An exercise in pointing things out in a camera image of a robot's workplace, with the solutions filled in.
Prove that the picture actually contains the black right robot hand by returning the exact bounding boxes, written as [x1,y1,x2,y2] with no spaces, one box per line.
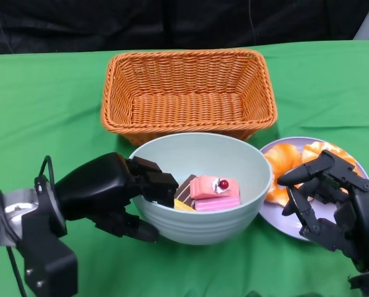
[277,149,369,290]

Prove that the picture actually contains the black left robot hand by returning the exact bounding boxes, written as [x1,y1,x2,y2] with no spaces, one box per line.
[53,152,180,244]

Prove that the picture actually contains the orange striped ring bread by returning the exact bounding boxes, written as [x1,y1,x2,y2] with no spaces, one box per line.
[301,141,362,178]
[263,144,315,207]

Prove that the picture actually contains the pale green bowl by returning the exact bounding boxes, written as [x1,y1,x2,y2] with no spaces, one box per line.
[128,132,272,246]

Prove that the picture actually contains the lavender plate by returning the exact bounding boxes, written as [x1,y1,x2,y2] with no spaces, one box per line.
[258,137,369,244]

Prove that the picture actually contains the yellow cake slice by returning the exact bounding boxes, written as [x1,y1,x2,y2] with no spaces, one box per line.
[173,199,197,213]

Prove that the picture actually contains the brown chocolate cake slice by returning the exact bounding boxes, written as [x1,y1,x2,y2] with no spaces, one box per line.
[174,174,198,207]

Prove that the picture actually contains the salmon cake slice with cherry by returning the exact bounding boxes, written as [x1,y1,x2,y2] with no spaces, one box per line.
[189,175,241,200]

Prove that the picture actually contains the pink layered cake slice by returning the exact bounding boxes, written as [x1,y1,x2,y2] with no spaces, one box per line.
[194,197,241,213]

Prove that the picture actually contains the orange wicker basket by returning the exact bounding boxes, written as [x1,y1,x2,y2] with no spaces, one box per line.
[100,49,278,147]

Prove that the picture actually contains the green tablecloth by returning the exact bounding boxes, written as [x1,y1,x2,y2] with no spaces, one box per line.
[0,39,369,297]

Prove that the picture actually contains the black backdrop cloth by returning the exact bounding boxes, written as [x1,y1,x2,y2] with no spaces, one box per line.
[0,0,369,56]

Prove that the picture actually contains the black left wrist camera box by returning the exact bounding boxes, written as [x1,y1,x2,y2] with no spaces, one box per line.
[15,182,79,297]

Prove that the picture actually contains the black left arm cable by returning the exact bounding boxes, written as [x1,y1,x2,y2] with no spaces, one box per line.
[0,155,55,297]

